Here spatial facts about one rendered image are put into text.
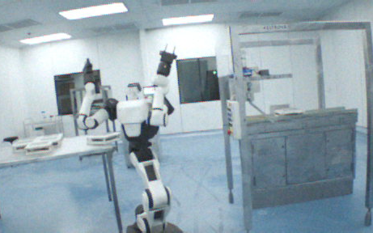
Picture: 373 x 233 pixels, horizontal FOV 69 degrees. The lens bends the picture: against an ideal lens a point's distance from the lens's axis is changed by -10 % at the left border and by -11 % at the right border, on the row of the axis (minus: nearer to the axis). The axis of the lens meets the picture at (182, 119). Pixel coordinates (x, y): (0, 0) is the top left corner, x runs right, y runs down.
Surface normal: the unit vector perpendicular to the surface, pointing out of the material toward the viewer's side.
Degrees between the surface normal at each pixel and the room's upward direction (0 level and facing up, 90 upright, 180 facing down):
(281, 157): 90
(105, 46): 90
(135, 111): 90
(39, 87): 90
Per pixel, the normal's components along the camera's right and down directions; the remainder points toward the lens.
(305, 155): -0.01, 0.11
